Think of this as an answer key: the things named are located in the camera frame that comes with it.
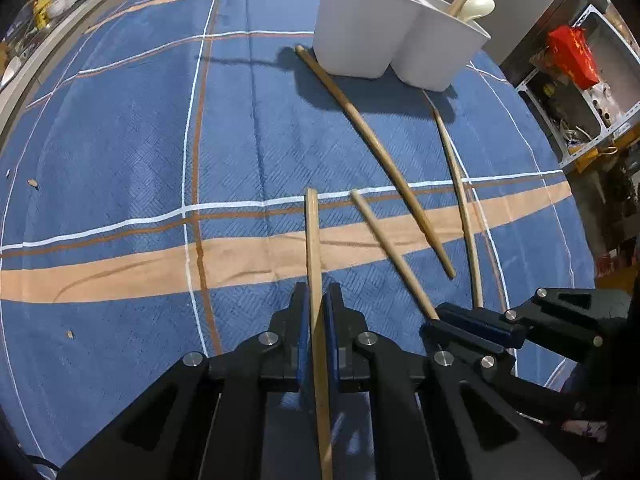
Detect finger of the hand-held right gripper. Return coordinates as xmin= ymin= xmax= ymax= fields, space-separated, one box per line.
xmin=422 ymin=322 xmax=588 ymax=418
xmin=436 ymin=287 xmax=608 ymax=361

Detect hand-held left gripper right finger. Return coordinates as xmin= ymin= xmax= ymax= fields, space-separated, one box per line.
xmin=325 ymin=281 xmax=583 ymax=480

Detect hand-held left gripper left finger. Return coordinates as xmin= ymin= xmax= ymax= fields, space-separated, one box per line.
xmin=57 ymin=281 xmax=313 ymax=480

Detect thick wooden chopstick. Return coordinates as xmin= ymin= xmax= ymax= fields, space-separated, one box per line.
xmin=294 ymin=45 xmax=457 ymax=280

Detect white two-compartment utensil holder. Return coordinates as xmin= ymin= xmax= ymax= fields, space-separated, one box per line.
xmin=312 ymin=0 xmax=492 ymax=93

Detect cream plastic spoon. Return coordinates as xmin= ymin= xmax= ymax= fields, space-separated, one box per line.
xmin=458 ymin=0 xmax=496 ymax=22

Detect person's right forearm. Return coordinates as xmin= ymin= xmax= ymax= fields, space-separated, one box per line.
xmin=559 ymin=415 xmax=611 ymax=445

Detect grey metal shelf rack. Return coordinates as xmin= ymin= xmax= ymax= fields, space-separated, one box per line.
xmin=517 ymin=4 xmax=640 ymax=171

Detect blue plaid tablecloth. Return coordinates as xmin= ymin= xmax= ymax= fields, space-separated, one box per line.
xmin=0 ymin=0 xmax=597 ymax=480

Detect red bag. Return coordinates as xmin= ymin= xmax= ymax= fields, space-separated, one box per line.
xmin=547 ymin=25 xmax=602 ymax=92

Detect grey refrigerator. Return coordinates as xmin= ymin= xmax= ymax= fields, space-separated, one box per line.
xmin=481 ymin=0 xmax=587 ymax=65

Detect yellow bottle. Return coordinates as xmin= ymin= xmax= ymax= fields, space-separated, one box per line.
xmin=32 ymin=0 xmax=54 ymax=29

